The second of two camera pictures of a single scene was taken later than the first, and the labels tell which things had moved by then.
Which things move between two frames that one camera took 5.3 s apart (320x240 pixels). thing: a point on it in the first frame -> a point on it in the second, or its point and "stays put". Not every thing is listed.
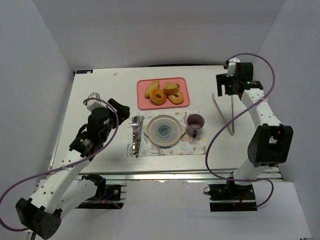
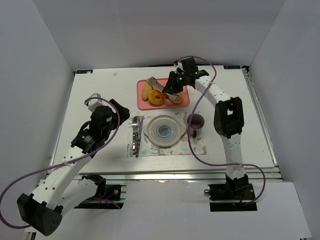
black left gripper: x=116 y=110 stays put
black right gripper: x=223 y=83 -> x=175 y=80
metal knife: x=140 y=119 stays put
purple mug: x=194 y=123 stays put
